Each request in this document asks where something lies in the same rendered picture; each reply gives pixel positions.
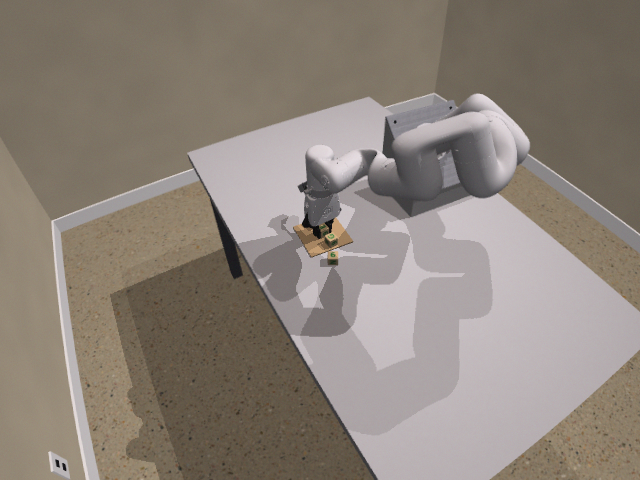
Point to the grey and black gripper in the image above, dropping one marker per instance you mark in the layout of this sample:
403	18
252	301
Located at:
320	210

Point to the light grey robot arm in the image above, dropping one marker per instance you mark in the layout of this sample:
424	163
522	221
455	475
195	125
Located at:
418	175

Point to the tan flat mat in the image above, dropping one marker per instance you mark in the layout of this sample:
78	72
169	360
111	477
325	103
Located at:
316	246

